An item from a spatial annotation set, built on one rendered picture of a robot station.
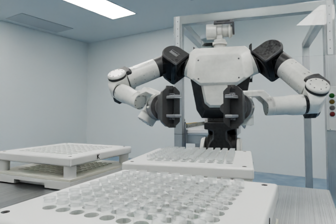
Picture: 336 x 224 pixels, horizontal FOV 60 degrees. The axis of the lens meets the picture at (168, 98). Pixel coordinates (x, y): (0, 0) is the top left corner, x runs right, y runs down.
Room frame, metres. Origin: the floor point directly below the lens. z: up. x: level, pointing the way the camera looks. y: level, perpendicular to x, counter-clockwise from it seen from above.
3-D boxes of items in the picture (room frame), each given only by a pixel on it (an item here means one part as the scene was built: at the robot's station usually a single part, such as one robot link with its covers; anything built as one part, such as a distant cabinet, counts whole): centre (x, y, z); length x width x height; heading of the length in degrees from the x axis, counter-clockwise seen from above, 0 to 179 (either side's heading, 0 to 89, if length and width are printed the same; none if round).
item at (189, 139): (2.73, -0.48, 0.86); 1.30 x 0.29 x 0.10; 161
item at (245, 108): (0.90, -0.21, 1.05); 0.12 x 0.10 x 0.13; 157
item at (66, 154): (0.79, 0.27, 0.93); 0.25 x 0.24 x 0.02; 66
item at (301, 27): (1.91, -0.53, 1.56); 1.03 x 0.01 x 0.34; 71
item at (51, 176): (0.79, 0.27, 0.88); 0.24 x 0.24 x 0.02; 66
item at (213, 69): (1.33, -0.24, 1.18); 0.34 x 0.30 x 0.36; 75
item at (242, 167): (0.65, -0.06, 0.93); 0.25 x 0.24 x 0.02; 75
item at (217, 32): (1.27, -0.22, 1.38); 0.10 x 0.07 x 0.09; 75
